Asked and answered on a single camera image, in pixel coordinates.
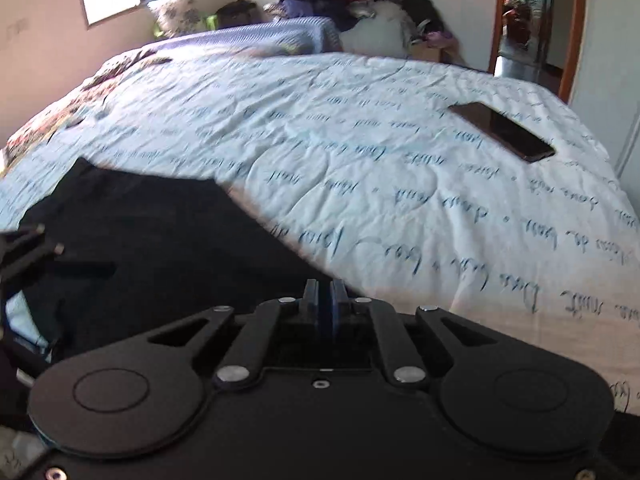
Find black pants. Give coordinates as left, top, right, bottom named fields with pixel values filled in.
left=20, top=158, right=331, bottom=362

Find floral patterned blanket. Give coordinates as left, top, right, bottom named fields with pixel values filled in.
left=1, top=48, right=171, bottom=176

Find white script-print bed quilt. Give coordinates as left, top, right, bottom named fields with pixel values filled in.
left=1, top=47, right=639, bottom=414

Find black smartphone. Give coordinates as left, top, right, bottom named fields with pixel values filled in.
left=448, top=102, right=556, bottom=164

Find floral pillow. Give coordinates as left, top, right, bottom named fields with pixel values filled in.
left=146, top=0, right=207, bottom=39

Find green plastic chair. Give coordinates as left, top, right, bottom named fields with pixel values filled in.
left=204, top=14, right=218, bottom=32

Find cardboard box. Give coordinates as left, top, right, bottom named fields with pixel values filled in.
left=409, top=42, right=444, bottom=63

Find black bag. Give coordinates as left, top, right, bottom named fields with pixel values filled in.
left=215, top=0, right=264, bottom=29

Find white wardrobe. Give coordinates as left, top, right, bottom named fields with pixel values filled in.
left=570, top=0, right=640, bottom=207

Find folded blue blanket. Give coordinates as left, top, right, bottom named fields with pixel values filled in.
left=148, top=18, right=343, bottom=55

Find pile of clothes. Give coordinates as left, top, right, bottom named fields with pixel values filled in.
left=264, top=0, right=458, bottom=63

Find wooden door frame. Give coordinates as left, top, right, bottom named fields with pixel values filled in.
left=487, top=0, right=587, bottom=103

